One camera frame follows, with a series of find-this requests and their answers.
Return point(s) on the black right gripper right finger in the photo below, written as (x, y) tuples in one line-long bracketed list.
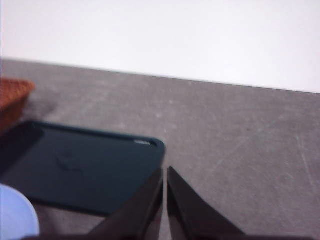
[(187, 220)]

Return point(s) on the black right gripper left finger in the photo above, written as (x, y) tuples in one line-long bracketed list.
[(140, 220)]

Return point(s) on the blue round plate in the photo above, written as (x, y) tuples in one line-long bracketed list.
[(15, 215)]

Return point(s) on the brown wicker basket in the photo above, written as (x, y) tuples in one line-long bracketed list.
[(12, 100)]

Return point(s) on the black rectangular board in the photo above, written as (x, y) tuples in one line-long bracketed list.
[(87, 170)]

